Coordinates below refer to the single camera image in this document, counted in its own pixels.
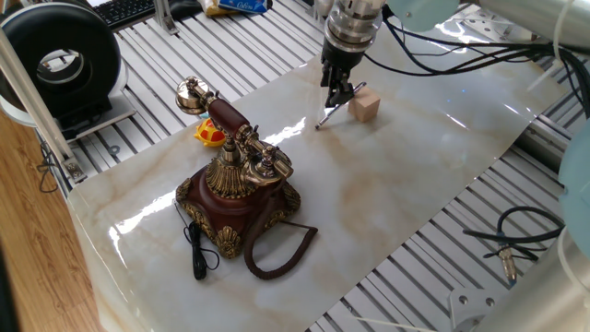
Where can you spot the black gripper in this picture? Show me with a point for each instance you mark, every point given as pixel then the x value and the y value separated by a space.
pixel 341 57

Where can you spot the black silver pen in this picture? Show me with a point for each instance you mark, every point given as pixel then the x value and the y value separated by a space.
pixel 332 115

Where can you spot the antique maroon brass phone base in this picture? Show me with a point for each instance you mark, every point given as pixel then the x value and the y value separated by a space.
pixel 230 207

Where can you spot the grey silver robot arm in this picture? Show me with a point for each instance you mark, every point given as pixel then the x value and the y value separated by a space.
pixel 355 23

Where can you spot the wooden cube block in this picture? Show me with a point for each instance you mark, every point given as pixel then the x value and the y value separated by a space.
pixel 366 108

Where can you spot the antique maroon brass handset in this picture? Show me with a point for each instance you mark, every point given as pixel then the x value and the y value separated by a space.
pixel 228 115

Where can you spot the glossy marble pattern mat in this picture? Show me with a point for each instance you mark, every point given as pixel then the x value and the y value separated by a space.
pixel 392 184

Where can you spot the blue snack packet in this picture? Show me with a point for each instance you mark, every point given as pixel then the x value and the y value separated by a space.
pixel 239 4

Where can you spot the yellow orange toy turtle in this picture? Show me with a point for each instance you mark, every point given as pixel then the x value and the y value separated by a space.
pixel 209 133

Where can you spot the yellow snack packet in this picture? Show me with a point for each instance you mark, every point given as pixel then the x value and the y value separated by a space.
pixel 212 7

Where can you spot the black computer mouse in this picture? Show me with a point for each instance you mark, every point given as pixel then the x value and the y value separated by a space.
pixel 184 8

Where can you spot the aluminium profile bar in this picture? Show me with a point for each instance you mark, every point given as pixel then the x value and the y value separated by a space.
pixel 539 138

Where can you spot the white flat stand plate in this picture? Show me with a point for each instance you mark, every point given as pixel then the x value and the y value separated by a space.
pixel 117 110

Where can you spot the black keyboard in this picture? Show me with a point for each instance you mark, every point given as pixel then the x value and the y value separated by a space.
pixel 124 11

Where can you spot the silver angle bracket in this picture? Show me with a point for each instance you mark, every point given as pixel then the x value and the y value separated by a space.
pixel 163 16

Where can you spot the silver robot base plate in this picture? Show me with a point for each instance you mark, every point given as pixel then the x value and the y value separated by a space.
pixel 470 304

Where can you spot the aluminium frame post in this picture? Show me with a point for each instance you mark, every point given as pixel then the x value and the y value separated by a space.
pixel 32 101

